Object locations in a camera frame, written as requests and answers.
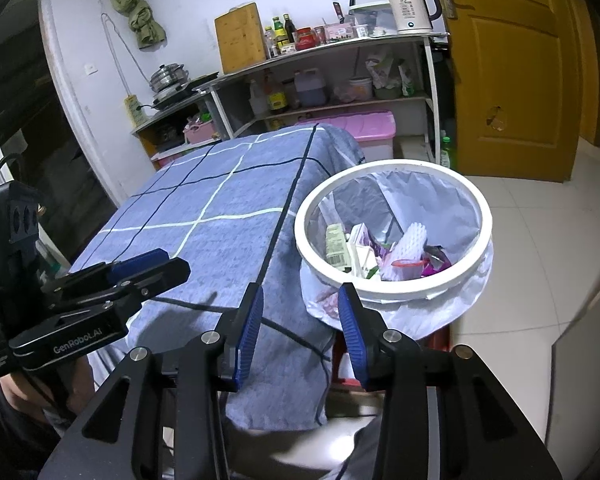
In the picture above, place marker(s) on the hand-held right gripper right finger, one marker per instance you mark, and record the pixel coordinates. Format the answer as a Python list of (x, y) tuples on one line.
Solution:
[(352, 340)]

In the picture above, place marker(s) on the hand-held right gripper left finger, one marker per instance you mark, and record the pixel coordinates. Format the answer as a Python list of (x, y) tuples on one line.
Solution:
[(247, 332)]

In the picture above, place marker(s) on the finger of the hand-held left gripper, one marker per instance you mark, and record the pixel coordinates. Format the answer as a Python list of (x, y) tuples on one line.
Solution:
[(160, 275), (140, 260)]

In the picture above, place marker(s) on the clear red plastic wrapper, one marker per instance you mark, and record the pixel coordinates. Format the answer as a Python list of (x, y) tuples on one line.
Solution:
[(407, 262)]

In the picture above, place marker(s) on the green snack packet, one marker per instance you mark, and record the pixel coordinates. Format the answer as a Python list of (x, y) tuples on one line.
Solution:
[(336, 245)]

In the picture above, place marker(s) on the purple milk carton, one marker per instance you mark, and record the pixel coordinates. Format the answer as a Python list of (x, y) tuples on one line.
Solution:
[(360, 234)]

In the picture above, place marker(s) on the purple foil wrapper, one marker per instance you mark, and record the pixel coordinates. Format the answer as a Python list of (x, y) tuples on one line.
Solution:
[(432, 267)]

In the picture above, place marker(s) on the white foam fruit net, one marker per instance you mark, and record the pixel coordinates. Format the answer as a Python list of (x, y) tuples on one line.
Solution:
[(407, 245)]

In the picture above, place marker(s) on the brown foil wrapper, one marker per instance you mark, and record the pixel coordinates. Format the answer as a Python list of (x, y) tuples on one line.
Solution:
[(437, 251)]

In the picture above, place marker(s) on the white trash bin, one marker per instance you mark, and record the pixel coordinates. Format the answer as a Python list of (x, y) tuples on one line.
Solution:
[(430, 200)]

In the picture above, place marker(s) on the person's left forearm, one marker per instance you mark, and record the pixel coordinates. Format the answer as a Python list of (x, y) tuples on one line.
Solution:
[(10, 440)]

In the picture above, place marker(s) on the person's left hand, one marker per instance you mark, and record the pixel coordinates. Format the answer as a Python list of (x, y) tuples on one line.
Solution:
[(17, 390)]

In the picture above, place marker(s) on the red plastic stool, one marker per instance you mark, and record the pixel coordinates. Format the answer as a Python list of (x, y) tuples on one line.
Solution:
[(335, 365)]

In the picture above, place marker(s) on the blue checked tablecloth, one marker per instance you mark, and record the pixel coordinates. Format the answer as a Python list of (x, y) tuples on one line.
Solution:
[(205, 195)]

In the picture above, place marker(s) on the pink plastic basket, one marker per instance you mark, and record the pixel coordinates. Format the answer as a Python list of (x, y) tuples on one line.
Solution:
[(198, 132)]

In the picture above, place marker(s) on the low wooden shelf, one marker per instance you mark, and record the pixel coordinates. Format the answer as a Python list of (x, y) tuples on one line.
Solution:
[(165, 117)]

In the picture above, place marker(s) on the yellow power strip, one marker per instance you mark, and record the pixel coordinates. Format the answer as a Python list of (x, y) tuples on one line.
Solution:
[(135, 110)]

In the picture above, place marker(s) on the black induction cooker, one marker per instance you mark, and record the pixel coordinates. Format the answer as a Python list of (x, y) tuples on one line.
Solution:
[(180, 95)]

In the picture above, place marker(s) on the steel steamer pot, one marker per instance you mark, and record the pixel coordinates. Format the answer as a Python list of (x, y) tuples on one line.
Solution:
[(168, 79)]

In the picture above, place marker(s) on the clear plastic bottle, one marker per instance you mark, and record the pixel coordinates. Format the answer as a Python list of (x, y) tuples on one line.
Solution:
[(258, 100)]

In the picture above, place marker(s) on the green plastic bottle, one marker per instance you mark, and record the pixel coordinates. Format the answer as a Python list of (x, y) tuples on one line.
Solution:
[(445, 152)]

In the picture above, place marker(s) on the oil bottle yellow label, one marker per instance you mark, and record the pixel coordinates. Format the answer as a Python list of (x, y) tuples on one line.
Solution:
[(276, 97)]

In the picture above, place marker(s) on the pink storage box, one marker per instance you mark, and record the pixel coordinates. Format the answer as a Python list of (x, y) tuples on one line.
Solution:
[(365, 127)]

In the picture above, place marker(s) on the dark plastic jug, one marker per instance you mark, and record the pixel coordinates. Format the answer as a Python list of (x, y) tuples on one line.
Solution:
[(310, 90)]

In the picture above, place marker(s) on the wooden cutting board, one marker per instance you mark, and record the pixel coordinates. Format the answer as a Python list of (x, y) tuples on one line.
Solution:
[(240, 37)]

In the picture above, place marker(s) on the green hanging cloth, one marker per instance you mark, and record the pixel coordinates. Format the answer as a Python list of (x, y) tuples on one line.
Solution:
[(137, 10)]

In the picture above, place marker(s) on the clear glass bottle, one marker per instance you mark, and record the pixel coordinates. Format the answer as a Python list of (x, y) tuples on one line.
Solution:
[(270, 42)]

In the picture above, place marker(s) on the crumpled plastic bags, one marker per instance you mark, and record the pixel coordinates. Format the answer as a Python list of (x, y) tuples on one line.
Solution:
[(390, 77)]

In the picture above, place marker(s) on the green bottle yellow label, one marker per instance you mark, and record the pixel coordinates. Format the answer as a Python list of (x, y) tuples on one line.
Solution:
[(280, 35)]

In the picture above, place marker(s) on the dark sauce bottle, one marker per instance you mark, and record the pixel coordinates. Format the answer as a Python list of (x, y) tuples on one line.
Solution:
[(289, 30)]

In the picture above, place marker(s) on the red lidded jar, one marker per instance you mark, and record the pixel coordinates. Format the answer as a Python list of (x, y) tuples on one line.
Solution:
[(304, 39)]

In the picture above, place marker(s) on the white metal shelf rack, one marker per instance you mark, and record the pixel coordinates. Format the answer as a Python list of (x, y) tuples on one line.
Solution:
[(330, 49)]

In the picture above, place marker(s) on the pink knife holder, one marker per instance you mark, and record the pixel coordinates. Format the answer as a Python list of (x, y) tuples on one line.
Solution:
[(340, 33)]

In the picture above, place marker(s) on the yellow wooden door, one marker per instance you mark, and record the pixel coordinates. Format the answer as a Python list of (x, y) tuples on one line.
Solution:
[(510, 70)]

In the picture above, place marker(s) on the clear plastic container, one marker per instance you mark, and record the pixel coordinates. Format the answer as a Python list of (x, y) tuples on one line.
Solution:
[(372, 17)]

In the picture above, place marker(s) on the white electric kettle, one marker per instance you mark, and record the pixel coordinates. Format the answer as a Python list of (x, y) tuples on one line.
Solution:
[(410, 10)]

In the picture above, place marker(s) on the white wall switch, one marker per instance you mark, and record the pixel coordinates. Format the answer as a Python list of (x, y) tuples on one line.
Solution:
[(89, 68)]

